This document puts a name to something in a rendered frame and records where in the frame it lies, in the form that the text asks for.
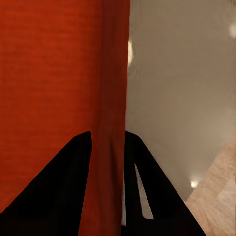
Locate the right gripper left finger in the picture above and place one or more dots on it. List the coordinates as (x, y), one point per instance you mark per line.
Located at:
(51, 204)

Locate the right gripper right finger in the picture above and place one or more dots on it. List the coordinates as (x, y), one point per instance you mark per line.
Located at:
(171, 215)

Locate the storage box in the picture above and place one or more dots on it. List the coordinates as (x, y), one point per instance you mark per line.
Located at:
(63, 72)

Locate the coffee table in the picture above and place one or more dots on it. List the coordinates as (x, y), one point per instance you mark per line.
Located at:
(181, 87)

